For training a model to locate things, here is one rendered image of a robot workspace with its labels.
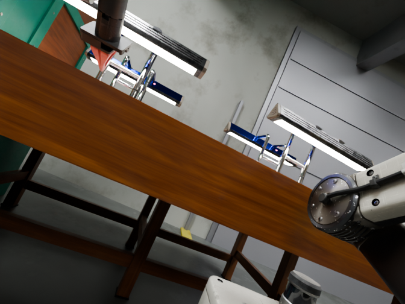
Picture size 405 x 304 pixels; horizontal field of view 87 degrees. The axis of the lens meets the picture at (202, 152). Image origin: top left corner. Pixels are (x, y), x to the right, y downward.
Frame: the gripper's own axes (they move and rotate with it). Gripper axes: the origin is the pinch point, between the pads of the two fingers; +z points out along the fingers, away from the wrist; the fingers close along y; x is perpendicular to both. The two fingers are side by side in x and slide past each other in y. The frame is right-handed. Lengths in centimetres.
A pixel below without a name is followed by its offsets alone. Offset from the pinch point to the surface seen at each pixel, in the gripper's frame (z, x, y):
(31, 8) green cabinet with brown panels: 22, -47, 53
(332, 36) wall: -17, -319, -185
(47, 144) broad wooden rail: 4.7, 25.9, -2.4
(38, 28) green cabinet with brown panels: 32, -49, 52
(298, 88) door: 46, -240, -165
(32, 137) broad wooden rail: 4.7, 25.9, 0.5
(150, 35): -2.6, -27.9, -3.5
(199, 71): -0.2, -27.7, -24.8
